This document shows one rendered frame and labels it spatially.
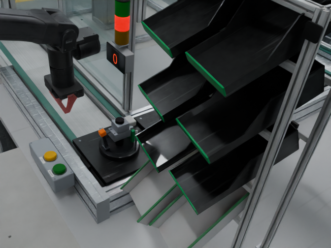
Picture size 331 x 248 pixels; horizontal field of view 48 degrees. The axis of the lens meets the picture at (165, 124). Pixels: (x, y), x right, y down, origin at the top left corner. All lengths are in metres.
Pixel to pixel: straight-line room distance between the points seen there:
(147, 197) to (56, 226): 0.32
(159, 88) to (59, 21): 0.27
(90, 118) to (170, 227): 0.65
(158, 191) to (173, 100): 0.32
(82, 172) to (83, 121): 0.32
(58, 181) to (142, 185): 0.28
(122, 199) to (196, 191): 0.39
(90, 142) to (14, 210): 0.33
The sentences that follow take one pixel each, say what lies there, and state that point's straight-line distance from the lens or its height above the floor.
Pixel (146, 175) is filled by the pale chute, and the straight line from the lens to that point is 1.11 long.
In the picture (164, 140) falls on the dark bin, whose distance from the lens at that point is 0.97.
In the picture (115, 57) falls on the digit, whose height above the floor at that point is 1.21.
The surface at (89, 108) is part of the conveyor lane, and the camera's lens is 1.58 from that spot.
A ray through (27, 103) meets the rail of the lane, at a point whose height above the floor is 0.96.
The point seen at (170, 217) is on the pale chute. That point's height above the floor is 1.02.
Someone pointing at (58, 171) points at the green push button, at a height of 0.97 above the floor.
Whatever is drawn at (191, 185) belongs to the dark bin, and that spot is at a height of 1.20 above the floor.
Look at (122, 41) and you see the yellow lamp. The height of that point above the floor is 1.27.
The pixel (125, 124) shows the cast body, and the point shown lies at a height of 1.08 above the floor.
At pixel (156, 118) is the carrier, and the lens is 1.44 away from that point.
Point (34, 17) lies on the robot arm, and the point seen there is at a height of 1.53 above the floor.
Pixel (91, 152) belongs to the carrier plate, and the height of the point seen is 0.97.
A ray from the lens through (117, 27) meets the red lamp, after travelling 1.28.
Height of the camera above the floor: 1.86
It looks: 39 degrees down
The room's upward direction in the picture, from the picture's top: 7 degrees clockwise
